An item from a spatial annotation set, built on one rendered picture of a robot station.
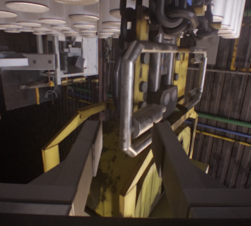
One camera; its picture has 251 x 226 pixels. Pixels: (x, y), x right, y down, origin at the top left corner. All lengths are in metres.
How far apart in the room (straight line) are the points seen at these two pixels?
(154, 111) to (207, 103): 5.14
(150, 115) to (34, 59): 0.21
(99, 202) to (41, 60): 0.31
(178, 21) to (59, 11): 1.04
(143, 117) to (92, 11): 0.86
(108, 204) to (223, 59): 4.97
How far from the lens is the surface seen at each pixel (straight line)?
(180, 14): 0.30
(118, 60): 0.35
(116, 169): 0.40
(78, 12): 1.05
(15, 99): 7.60
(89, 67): 4.90
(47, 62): 0.33
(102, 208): 0.45
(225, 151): 5.80
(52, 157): 0.46
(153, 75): 0.38
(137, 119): 0.25
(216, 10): 1.00
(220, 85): 5.28
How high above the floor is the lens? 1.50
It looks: 16 degrees up
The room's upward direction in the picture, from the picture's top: 178 degrees counter-clockwise
